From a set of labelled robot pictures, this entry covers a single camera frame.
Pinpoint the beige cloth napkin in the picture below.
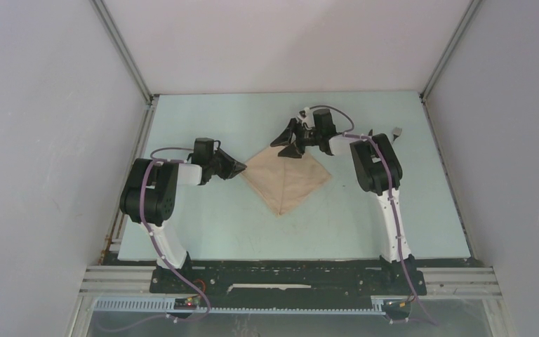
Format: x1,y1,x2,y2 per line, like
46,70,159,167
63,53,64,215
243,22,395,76
241,147,332,216

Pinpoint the silver fork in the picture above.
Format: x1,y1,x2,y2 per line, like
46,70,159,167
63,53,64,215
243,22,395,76
392,127,403,143

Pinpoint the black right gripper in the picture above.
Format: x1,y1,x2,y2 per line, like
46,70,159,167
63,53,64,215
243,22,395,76
272,117,323,159

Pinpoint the left aluminium corner post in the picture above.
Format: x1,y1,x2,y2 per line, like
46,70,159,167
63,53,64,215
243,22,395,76
89,0,154,105

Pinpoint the right aluminium corner post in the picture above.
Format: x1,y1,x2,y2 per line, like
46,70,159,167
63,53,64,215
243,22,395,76
420,0,484,103

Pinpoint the white cable duct strip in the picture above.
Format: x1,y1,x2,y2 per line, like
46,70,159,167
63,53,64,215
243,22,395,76
93,296,385,315

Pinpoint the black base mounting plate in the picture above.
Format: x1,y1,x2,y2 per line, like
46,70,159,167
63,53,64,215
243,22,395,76
149,257,427,309

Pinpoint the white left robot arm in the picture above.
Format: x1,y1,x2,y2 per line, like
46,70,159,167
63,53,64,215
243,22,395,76
119,138,247,293

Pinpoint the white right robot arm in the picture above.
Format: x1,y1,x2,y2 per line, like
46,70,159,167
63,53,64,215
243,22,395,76
270,105,411,263

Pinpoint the aluminium corner post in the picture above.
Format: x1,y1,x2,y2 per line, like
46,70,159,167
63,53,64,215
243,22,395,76
420,0,484,103
89,0,154,105

